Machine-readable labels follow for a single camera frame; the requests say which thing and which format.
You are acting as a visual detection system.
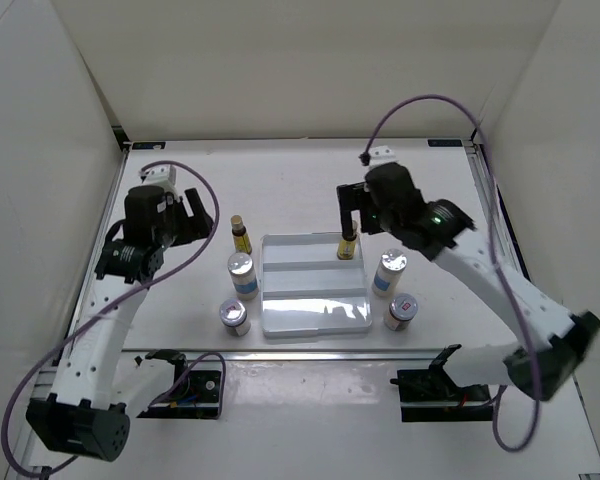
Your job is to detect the yellow sauce bottle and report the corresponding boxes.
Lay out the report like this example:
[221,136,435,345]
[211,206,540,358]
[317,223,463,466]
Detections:
[337,220,358,260]
[230,215,252,255]

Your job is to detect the tall blue-label shaker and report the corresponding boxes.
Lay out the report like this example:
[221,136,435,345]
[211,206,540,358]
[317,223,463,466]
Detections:
[227,252,259,301]
[371,248,408,297]

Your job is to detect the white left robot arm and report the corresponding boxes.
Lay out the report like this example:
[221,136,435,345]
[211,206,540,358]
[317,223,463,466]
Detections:
[26,183,215,462]

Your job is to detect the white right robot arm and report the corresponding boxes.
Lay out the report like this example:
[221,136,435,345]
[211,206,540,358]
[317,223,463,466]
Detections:
[336,162,600,402]

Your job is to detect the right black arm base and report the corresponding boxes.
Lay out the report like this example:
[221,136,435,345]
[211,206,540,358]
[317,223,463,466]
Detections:
[389,344,495,423]

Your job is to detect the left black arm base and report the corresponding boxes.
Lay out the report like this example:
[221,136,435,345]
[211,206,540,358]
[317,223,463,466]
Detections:
[135,349,227,420]

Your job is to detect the white plastic organizer tray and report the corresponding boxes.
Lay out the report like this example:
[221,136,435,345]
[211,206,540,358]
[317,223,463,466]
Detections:
[259,232,372,339]

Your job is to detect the left short spice jar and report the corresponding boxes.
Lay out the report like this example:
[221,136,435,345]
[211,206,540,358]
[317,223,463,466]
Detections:
[219,298,251,337]

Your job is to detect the short spice jar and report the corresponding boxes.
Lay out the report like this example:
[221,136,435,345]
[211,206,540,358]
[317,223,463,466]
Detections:
[384,293,418,331]
[219,298,251,337]

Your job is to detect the right short spice jar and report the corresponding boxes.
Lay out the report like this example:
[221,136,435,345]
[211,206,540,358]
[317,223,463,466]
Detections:
[384,293,418,331]

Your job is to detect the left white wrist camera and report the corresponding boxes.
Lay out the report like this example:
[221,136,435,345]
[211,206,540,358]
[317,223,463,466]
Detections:
[139,165,179,197]

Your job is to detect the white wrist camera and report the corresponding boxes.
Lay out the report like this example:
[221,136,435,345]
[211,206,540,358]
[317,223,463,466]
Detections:
[368,146,397,169]
[139,165,179,197]

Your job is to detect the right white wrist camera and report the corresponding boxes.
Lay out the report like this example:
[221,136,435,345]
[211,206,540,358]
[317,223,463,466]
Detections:
[368,146,397,169]

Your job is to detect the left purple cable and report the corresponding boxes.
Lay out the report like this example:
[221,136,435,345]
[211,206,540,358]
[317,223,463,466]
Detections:
[2,160,225,476]

